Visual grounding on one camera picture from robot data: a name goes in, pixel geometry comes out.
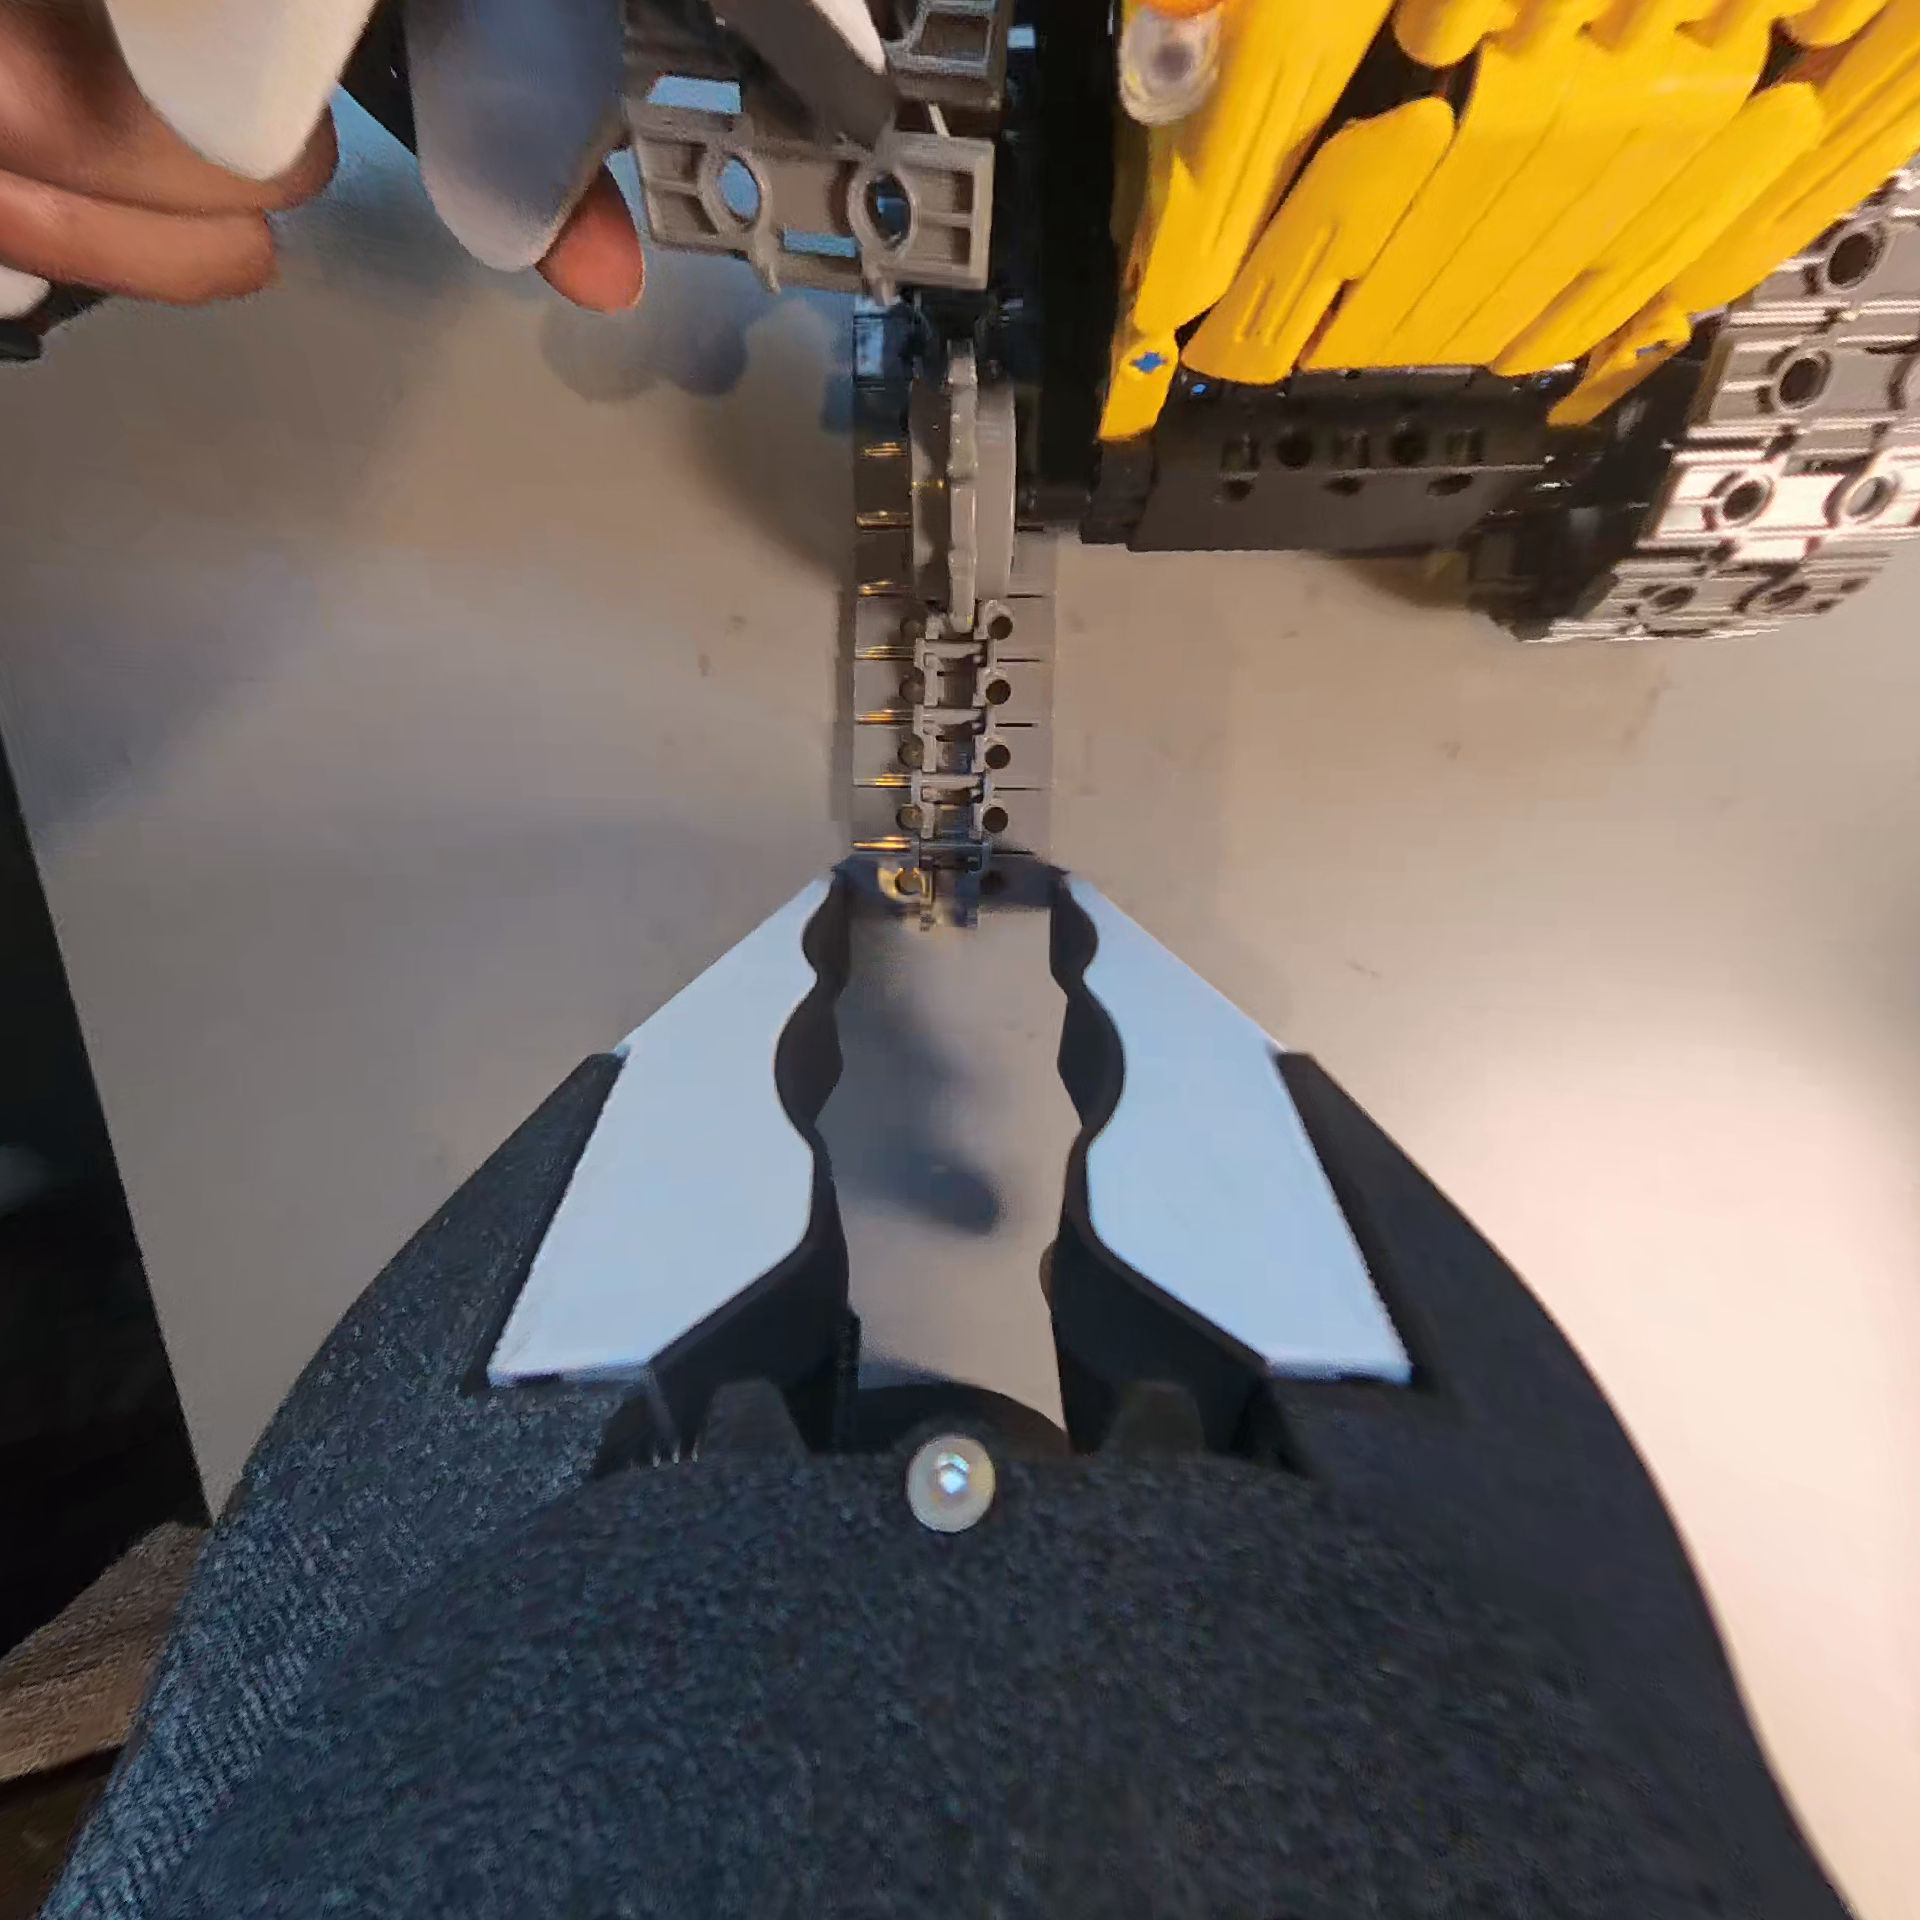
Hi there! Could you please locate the yellow building-block toy vehicle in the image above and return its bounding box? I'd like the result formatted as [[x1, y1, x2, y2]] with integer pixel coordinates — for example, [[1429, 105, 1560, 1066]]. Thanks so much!
[[855, 0, 1920, 633]]

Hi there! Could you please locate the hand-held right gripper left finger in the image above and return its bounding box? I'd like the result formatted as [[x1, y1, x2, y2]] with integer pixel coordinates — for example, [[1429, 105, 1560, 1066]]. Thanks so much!
[[487, 873, 866, 1466]]

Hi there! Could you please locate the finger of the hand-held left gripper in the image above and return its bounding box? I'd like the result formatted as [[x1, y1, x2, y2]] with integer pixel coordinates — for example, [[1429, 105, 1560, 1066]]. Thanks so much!
[[117, 0, 380, 185], [405, 0, 893, 275]]

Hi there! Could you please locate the grey toy track belt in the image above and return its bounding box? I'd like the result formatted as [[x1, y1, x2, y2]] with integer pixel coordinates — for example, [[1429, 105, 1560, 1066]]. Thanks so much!
[[622, 0, 1063, 935], [1476, 180, 1920, 647]]

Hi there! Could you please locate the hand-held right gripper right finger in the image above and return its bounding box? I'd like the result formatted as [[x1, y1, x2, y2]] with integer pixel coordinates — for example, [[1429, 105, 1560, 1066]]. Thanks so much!
[[1045, 873, 1414, 1466]]

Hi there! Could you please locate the person's left hand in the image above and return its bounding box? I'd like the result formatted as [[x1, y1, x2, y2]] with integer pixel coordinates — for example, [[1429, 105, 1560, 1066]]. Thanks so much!
[[0, 0, 650, 321]]

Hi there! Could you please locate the grey desk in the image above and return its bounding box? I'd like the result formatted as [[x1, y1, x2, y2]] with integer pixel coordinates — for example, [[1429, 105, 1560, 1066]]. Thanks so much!
[[0, 75, 1920, 1920]]

